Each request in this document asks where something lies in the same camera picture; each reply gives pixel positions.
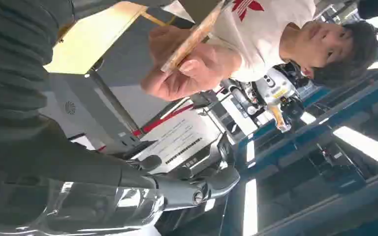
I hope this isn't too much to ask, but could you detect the white robot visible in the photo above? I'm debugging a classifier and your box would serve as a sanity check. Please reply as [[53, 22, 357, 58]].
[[228, 66, 308, 133]]

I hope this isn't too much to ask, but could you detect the white panel with round logo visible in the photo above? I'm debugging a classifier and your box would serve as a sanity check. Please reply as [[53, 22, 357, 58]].
[[39, 73, 141, 154]]

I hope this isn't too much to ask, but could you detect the red strip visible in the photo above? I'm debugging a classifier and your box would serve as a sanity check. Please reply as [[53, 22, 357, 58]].
[[131, 103, 195, 138]]

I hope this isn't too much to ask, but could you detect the black round object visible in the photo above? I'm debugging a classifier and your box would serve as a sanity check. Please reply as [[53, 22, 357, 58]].
[[357, 0, 378, 20]]

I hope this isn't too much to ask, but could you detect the person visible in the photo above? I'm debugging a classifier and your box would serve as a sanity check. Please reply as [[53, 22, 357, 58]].
[[205, 0, 378, 89]]

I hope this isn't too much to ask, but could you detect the person's hand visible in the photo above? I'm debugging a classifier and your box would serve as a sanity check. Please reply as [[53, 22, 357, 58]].
[[140, 25, 243, 102]]

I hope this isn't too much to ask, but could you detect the grey machine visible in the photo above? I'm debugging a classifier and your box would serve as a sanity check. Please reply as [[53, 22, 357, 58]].
[[156, 132, 236, 179]]

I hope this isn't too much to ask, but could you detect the white printed sheet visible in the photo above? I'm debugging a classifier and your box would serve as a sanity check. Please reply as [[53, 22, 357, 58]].
[[132, 110, 224, 175]]

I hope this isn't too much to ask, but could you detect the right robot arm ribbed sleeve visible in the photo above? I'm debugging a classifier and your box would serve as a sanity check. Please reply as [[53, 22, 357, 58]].
[[0, 0, 76, 138]]

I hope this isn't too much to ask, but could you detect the long ceiling light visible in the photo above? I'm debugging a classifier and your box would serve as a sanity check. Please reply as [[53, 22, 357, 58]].
[[333, 126, 378, 170], [242, 178, 258, 236]]

